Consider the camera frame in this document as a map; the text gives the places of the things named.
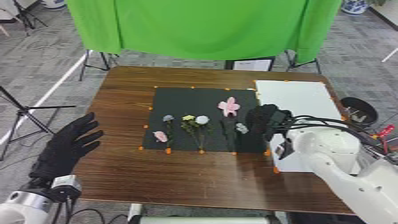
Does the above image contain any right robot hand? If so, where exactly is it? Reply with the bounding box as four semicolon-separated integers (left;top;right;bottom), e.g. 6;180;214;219
244;103;294;143

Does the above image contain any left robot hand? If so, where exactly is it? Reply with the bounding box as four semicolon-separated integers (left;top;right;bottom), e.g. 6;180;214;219
29;112;107;183

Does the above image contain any small pale flower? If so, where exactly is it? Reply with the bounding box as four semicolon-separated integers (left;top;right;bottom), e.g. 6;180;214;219
235;122;251;135

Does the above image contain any large pink flower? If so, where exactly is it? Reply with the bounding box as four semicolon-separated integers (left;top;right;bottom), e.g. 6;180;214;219
215;96;244;119

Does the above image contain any white sheet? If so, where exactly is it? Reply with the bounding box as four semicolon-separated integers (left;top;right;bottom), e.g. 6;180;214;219
253;79;363;174

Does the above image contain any green sprig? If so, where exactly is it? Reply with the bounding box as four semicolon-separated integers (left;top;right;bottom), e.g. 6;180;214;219
221;117;240;152

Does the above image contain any white flower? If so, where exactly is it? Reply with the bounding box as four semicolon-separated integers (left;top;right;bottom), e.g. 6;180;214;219
194;115;214;150

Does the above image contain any black tripod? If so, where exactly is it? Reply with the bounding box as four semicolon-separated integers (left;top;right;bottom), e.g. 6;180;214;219
0;85;79;162

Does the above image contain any yellow flower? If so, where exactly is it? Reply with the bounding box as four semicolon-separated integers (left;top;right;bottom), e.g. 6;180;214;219
180;114;207;152

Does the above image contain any dark mat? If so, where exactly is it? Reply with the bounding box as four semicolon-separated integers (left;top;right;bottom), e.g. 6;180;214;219
141;87;270;154

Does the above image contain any black round bin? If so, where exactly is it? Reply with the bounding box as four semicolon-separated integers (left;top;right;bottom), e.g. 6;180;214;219
340;96;381;127

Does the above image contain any black framed board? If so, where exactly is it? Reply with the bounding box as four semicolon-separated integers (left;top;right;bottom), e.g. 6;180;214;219
224;55;278;72

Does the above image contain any small pink flower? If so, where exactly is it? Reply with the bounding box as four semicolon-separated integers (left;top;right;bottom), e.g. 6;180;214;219
151;130;171;144

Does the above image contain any blue flower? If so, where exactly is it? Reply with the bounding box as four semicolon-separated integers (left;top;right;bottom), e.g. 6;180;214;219
162;114;178;148

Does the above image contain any black backdrop stand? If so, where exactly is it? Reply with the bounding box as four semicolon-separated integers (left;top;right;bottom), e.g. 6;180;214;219
283;49;326;75
79;49;121;82

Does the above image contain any pale grey bar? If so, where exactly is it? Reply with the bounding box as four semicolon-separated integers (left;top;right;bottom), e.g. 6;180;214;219
127;203;272;224

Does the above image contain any blue and white vase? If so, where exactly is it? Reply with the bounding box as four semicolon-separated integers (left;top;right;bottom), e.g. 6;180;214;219
340;0;370;16

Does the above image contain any black cable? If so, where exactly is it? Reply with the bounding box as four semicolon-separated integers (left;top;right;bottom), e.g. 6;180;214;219
288;114;384;148
52;196;130;224

